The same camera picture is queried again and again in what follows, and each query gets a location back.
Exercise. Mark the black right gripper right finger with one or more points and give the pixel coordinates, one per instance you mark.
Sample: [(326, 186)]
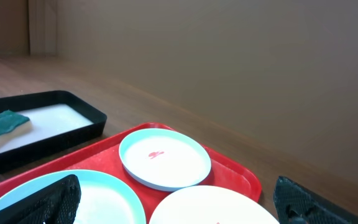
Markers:
[(296, 204)]

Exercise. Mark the red plastic tray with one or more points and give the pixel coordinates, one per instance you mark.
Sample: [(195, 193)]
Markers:
[(104, 156)]

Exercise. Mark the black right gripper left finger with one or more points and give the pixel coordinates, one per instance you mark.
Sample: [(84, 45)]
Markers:
[(56, 203)]

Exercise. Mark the large light blue plate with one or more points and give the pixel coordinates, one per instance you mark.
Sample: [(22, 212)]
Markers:
[(104, 198)]

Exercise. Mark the black rectangular water tray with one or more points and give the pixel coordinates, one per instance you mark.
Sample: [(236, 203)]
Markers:
[(60, 120)]

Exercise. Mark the green and yellow sponge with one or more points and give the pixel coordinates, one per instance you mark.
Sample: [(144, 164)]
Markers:
[(13, 125)]

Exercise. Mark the white plate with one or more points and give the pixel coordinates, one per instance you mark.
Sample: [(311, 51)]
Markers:
[(205, 204)]

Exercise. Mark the small light blue plate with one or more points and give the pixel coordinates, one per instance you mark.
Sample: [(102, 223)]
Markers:
[(163, 159)]

